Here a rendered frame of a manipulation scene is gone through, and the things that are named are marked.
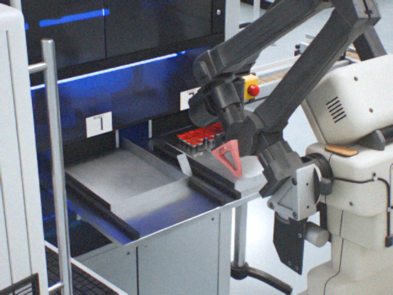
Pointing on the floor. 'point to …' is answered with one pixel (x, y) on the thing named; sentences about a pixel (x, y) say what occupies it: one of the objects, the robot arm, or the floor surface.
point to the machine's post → (225, 225)
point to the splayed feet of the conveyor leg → (239, 273)
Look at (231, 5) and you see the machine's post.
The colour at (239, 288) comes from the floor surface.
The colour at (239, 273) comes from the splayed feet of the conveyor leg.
